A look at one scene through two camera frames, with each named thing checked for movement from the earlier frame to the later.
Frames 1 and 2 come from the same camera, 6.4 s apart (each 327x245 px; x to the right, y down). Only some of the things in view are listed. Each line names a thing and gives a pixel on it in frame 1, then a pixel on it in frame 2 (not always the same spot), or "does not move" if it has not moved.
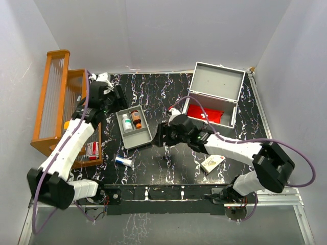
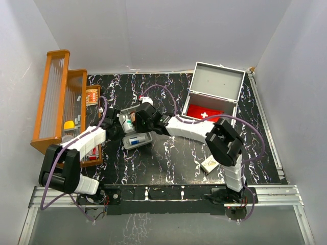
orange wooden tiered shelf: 64,92 does not move
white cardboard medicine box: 211,162 does not move
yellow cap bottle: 66,124 does not move
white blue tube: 120,159 to 137,140
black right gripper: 163,129 to 138,127
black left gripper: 122,101 to 120,135
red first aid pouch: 196,112 does not move
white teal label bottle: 127,123 does not move
